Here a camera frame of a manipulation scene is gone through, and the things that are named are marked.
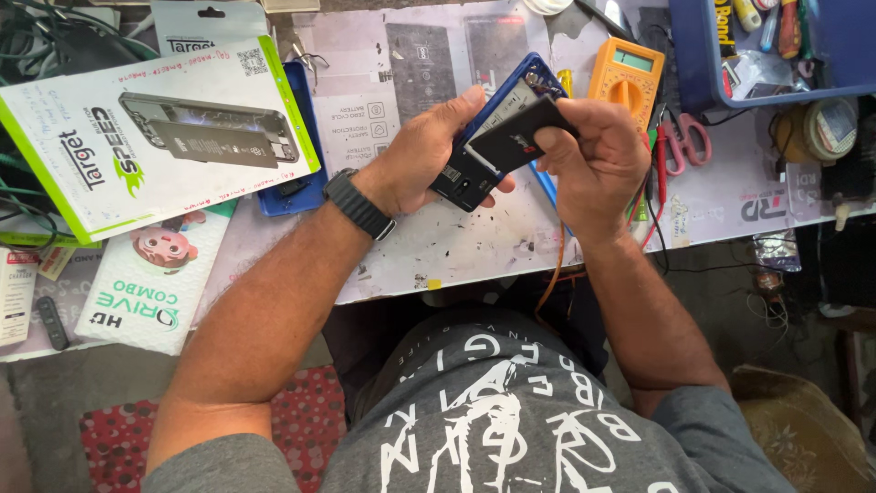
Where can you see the grey printed t-shirt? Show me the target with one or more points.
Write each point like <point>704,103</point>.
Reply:
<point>506,411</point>

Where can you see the white hanging card package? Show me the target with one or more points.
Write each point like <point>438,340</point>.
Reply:
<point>205,27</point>

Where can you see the brown patterned cushion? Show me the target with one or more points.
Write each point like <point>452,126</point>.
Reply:
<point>801,431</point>

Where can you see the small black remote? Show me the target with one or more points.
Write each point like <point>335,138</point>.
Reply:
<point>52,323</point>

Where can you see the white charger box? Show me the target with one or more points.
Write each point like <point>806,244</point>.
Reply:
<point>15,294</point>

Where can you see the red dotted cushion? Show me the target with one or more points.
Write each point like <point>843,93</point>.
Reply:
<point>308,418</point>

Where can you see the silver foil packet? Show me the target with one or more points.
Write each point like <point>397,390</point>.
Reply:
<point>777,252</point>

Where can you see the rolls of tape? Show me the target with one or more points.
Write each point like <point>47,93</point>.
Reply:
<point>825,130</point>

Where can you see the blue phone case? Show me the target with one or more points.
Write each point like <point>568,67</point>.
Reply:
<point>304,192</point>

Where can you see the red multimeter probe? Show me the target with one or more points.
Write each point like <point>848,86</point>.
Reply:
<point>661,168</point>

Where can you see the orange multimeter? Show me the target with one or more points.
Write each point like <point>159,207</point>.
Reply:
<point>626,79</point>

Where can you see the printed white work mat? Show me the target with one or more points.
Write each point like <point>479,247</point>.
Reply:
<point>445,246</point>

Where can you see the white tape roll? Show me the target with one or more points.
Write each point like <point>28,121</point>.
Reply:
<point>547,5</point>

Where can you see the metal tweezers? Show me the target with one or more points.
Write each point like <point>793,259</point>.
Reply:
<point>304,60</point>

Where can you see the person's left hand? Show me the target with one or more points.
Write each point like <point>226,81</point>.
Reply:
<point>410,164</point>

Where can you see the blue plastic tray of tools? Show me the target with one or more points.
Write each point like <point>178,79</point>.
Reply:
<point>698,61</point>

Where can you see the white bubble mailer bag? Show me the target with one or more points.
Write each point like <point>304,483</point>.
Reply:
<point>147,294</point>

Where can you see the person's right hand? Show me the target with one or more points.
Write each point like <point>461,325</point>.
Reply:
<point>602,171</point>

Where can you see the black wrist watch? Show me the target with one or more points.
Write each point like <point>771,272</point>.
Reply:
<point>357,204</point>

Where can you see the white green battery package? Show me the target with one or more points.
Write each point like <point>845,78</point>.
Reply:
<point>144,137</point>

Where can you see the blue keypad phone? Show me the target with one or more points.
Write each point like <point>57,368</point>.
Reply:
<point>465,179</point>

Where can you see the black phone battery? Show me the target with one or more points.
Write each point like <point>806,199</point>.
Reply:
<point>510,140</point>

